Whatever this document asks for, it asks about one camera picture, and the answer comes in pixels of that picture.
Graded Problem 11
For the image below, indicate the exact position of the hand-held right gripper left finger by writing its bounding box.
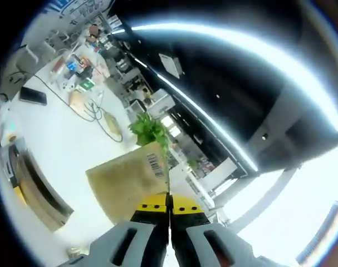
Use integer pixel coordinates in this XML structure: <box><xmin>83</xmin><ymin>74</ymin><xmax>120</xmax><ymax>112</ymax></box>
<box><xmin>57</xmin><ymin>194</ymin><xmax>169</xmax><ymax>267</ymax></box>

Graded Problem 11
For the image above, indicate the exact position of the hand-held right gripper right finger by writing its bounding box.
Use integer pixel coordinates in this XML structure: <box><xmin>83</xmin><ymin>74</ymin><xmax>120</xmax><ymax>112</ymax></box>
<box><xmin>170</xmin><ymin>195</ymin><xmax>272</xmax><ymax>267</ymax></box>

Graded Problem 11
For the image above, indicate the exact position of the gold mask box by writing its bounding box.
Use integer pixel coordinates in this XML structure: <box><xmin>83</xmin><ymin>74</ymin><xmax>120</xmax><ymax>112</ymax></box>
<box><xmin>14</xmin><ymin>137</ymin><xmax>75</xmax><ymax>232</ymax></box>

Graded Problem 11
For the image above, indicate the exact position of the gold mask packet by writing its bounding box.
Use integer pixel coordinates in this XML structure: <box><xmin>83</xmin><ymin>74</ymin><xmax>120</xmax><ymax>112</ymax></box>
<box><xmin>85</xmin><ymin>142</ymin><xmax>172</xmax><ymax>225</ymax></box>

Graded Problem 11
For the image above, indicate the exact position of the green box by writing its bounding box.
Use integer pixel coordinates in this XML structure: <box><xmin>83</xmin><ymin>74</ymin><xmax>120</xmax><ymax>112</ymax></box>
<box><xmin>76</xmin><ymin>78</ymin><xmax>96</xmax><ymax>92</ymax></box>

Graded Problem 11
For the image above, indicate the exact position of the black tablet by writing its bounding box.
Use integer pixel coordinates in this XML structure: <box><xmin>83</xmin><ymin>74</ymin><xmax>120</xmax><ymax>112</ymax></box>
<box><xmin>19</xmin><ymin>86</ymin><xmax>48</xmax><ymax>106</ymax></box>

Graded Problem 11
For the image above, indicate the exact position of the white table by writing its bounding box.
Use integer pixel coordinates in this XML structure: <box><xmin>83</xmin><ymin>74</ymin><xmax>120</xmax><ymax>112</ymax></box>
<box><xmin>0</xmin><ymin>41</ymin><xmax>214</xmax><ymax>267</ymax></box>

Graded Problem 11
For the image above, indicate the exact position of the white game controller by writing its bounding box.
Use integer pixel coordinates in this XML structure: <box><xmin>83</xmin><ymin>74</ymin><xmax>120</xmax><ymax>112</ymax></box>
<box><xmin>58</xmin><ymin>80</ymin><xmax>76</xmax><ymax>91</ymax></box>

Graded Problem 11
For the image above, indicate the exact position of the wooden board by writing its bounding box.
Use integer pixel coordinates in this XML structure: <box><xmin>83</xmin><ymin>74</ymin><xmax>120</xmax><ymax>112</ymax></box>
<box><xmin>68</xmin><ymin>91</ymin><xmax>99</xmax><ymax>115</ymax></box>

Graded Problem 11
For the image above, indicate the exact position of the green potted plant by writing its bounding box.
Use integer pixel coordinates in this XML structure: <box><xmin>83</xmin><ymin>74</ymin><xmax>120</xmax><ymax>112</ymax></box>
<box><xmin>128</xmin><ymin>112</ymin><xmax>172</xmax><ymax>156</ymax></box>

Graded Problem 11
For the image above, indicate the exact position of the long curved ceiling light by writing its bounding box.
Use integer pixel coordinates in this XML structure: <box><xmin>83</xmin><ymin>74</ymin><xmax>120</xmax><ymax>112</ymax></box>
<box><xmin>124</xmin><ymin>51</ymin><xmax>258</xmax><ymax>172</ymax></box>

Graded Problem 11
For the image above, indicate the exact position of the white ceiling panel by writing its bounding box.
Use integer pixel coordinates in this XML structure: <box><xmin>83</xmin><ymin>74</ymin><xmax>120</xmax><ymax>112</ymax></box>
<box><xmin>159</xmin><ymin>52</ymin><xmax>185</xmax><ymax>80</ymax></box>

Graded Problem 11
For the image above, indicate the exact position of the wide ceiling light strip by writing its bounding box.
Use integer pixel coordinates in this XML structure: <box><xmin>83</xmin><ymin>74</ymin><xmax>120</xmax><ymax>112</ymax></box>
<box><xmin>131</xmin><ymin>23</ymin><xmax>338</xmax><ymax>133</ymax></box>

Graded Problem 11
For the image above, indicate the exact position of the black table cable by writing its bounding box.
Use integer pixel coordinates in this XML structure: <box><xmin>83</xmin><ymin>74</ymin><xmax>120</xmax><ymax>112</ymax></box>
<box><xmin>32</xmin><ymin>73</ymin><xmax>124</xmax><ymax>142</ymax></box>

